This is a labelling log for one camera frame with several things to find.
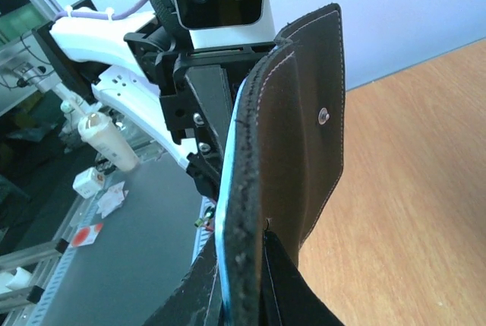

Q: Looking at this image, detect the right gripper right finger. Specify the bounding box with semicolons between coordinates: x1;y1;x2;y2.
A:
260;230;342;326

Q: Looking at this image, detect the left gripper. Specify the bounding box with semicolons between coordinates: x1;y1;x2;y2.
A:
158;44;273;197

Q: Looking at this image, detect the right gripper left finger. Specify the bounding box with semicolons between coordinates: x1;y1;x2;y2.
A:
144;242;224;326

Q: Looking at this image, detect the black card holder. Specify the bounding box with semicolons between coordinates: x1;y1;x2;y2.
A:
214;3;346;325

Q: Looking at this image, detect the red circle card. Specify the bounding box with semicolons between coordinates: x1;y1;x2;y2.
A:
69;223;103;248

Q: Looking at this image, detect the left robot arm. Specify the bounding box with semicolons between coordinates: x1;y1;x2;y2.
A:
34;0;274;199

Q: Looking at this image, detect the white crumpled card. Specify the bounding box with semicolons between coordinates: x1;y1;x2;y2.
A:
97;181;128;219

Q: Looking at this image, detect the white plastic bottle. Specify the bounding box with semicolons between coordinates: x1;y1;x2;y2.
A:
77;112;139;172

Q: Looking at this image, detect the white power adapter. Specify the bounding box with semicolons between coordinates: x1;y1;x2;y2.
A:
72;167;105;199

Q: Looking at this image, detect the grey slotted cable duct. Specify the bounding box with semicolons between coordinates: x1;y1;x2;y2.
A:
27;196;98;325

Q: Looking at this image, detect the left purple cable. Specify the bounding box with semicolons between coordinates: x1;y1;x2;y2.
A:
55;0;150;22

